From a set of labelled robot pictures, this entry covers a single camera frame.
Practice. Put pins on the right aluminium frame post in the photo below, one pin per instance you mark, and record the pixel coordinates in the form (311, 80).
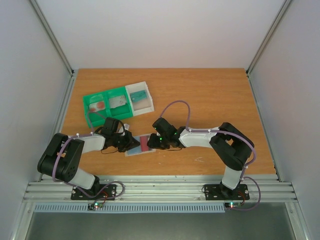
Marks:
(269, 34)

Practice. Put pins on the red-patterned card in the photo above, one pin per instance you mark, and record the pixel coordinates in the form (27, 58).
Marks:
(97, 106)
(144, 143)

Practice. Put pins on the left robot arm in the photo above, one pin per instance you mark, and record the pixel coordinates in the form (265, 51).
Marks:
(62, 156)

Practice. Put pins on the right circuit board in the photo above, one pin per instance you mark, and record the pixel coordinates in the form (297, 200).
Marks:
(232, 205)

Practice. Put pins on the slotted cable duct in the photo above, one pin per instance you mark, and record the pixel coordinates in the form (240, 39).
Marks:
(130, 208)

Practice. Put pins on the grey card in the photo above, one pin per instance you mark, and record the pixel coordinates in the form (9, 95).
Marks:
(115, 101)

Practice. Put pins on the aluminium front rail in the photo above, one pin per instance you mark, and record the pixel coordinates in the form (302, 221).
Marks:
(166, 188)

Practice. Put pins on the left circuit board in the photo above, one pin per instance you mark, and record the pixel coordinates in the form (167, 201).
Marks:
(96, 205)

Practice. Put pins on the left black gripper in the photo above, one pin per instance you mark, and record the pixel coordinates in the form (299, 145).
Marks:
(130, 144)

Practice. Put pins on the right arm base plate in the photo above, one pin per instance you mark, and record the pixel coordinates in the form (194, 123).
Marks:
(219, 192)

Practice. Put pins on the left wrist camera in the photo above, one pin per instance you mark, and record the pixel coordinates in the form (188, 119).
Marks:
(123, 129)

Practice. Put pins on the left aluminium frame post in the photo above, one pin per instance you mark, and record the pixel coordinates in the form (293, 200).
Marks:
(47, 28)

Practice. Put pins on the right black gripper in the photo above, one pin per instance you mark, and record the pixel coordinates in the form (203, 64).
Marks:
(158, 141)

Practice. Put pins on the aluminium frame post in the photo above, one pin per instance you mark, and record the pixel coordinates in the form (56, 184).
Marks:
(47, 28)
(269, 34)

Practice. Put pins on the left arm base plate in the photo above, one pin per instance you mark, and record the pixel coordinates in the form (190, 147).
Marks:
(108, 192)

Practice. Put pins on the circuit board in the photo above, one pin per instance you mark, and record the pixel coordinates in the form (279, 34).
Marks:
(96, 205)
(232, 205)

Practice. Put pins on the white card holder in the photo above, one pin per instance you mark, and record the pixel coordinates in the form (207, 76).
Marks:
(137, 150)

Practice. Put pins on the green two-compartment tray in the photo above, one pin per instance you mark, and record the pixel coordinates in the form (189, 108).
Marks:
(117, 106)

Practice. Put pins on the white translucent tray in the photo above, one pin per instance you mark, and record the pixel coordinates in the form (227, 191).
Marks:
(142, 107)

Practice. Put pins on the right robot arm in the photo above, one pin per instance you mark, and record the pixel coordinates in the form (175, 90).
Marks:
(234, 149)

